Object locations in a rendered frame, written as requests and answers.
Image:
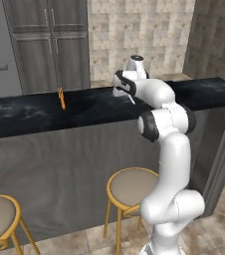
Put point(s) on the grey fridge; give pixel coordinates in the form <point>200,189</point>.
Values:
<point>0,43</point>

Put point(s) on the silver metallic utensil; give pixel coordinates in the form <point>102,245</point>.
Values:
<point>131,99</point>

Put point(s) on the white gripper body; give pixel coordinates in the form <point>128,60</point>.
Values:
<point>118,92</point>

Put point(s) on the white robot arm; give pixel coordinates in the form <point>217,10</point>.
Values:
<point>174,159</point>

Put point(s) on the grey kitchen island base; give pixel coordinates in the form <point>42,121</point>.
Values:
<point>68,166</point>

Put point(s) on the tall grey cupboard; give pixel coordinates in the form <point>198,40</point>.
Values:
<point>51,46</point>

